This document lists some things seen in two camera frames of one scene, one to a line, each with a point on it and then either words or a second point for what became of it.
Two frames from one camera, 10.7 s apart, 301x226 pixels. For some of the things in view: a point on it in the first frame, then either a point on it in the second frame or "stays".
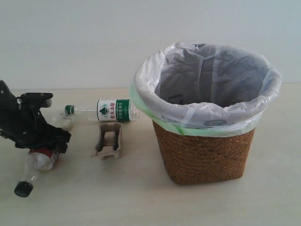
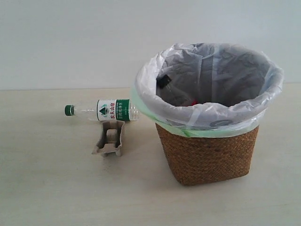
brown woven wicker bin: (192, 159) stays
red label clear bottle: (38, 160) to (167, 90)
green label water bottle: (110, 110) stays
